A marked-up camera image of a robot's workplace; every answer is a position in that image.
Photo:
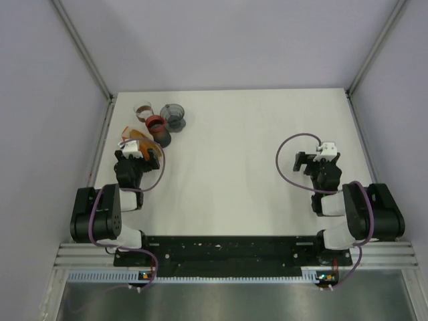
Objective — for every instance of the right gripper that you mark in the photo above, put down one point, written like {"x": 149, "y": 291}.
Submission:
{"x": 302, "y": 158}

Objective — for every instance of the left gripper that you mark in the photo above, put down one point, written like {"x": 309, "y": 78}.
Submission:
{"x": 152, "y": 164}

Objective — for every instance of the red rimmed coffee server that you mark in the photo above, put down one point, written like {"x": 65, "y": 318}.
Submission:
{"x": 156, "y": 125}

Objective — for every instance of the grey plastic coffee dripper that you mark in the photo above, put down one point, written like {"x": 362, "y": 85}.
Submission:
{"x": 174, "y": 117}

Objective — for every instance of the clear glass with brown band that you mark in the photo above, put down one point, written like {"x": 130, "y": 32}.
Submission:
{"x": 143, "y": 111}

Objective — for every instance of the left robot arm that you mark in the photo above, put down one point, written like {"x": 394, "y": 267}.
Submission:
{"x": 97, "y": 213}

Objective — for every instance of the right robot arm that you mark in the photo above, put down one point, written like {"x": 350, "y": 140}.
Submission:
{"x": 370, "y": 213}

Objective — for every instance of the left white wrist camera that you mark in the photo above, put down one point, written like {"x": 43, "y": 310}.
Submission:
{"x": 131, "y": 149}

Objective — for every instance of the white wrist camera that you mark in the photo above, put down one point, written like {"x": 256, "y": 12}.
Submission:
{"x": 131, "y": 149}
{"x": 327, "y": 151}

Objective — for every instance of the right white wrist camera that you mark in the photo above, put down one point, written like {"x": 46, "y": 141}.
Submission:
{"x": 327, "y": 151}

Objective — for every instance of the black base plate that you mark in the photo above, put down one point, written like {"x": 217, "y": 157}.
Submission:
{"x": 232, "y": 256}

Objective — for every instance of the grey cable duct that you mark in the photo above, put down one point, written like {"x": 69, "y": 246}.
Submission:
{"x": 138, "y": 277}

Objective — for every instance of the aluminium frame rail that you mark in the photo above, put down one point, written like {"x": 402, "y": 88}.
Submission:
{"x": 375, "y": 256}

